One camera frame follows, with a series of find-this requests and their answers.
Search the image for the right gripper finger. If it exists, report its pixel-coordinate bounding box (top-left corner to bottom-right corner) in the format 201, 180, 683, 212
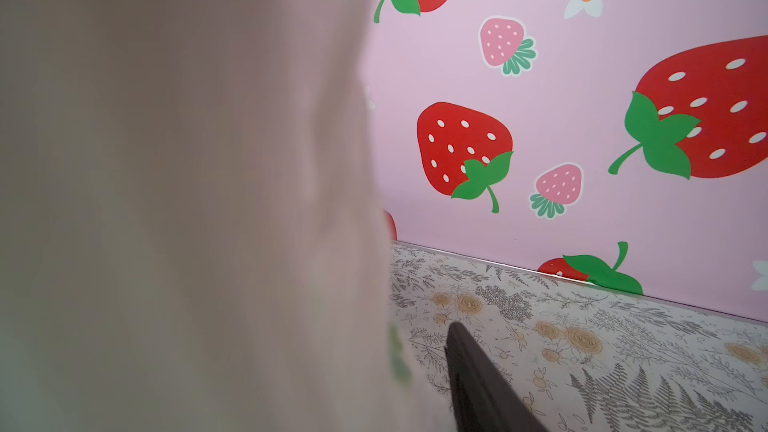
445, 322, 546, 432

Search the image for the white lemon print plastic bag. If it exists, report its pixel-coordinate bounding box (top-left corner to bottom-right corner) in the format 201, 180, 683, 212
1, 0, 455, 431

